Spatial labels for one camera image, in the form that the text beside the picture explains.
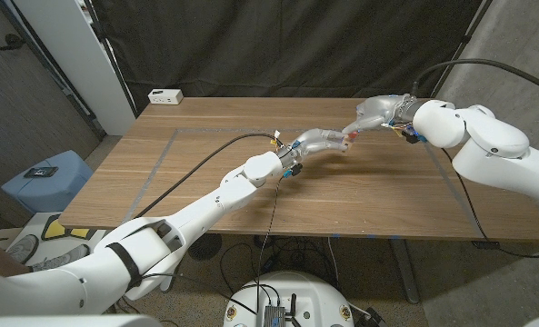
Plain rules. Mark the blue padded stool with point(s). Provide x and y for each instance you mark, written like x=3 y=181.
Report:
x=46 y=191

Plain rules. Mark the black backdrop stand pole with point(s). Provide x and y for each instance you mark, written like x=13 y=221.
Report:
x=464 y=38
x=112 y=59

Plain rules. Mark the white table leg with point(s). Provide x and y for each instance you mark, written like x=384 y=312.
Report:
x=169 y=284

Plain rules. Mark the small wooden block with holes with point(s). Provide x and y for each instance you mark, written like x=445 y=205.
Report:
x=349 y=144

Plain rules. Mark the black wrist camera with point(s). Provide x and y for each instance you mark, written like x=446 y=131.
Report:
x=411 y=137
x=295 y=169

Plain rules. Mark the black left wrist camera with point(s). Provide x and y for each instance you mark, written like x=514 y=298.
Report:
x=295 y=169

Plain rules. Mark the black wall rail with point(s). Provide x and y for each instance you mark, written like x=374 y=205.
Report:
x=51 y=68

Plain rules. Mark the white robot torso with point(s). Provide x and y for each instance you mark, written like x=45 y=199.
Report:
x=287 y=295

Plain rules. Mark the round black floor fan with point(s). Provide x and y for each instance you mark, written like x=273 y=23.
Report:
x=205 y=247

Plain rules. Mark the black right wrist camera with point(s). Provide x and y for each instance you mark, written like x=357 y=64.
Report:
x=411 y=137

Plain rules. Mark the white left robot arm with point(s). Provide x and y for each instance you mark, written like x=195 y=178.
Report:
x=205 y=209

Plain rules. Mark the white power outlet box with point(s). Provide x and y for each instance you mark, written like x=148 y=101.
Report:
x=165 y=96

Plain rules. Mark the white pillar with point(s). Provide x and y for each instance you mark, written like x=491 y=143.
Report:
x=78 y=68

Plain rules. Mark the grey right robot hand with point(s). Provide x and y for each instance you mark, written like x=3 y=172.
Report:
x=382 y=111

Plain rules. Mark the grey electronics module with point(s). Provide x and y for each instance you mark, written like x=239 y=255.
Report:
x=273 y=315

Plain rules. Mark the black flat floor plate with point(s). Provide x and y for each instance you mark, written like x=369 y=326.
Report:
x=486 y=245

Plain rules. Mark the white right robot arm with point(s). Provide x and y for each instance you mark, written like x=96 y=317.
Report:
x=496 y=145

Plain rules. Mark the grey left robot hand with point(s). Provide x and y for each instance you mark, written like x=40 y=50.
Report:
x=314 y=140

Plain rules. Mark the red-headed wooden screw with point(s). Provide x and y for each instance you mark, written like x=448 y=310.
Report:
x=352 y=135

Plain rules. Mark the black backdrop curtain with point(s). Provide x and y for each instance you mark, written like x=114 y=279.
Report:
x=273 y=45

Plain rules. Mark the grey table leg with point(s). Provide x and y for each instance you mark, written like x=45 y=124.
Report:
x=405 y=268

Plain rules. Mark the grey sneaker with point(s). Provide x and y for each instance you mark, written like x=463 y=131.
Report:
x=60 y=260

